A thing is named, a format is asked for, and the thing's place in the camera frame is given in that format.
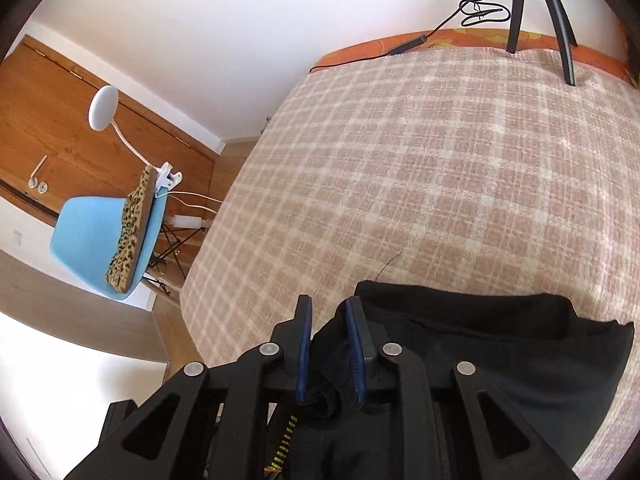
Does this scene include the black yellow striped sport pants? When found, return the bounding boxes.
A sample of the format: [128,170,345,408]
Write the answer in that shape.
[266,281,634,479]

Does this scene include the white power strip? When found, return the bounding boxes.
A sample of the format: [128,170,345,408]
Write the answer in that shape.
[165,214,212,230]

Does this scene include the leopard print cushion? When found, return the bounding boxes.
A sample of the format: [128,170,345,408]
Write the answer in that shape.
[105,165,156,292]

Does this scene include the beige plaid bed blanket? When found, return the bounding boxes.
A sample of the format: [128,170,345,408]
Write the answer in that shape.
[179,45,640,480]

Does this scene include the light blue chair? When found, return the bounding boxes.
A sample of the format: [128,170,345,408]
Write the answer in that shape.
[50,196,167,300]

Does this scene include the white clip lamp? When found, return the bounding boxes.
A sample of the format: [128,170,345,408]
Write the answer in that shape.
[86,84,184,194]

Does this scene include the wooden door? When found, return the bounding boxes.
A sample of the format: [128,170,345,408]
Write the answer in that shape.
[1,36,218,226]

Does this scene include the silver door handle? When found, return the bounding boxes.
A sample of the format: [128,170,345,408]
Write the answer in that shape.
[27,155,49,195]

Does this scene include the black power cable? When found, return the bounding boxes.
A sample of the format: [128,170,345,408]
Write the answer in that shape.
[308,0,511,74]

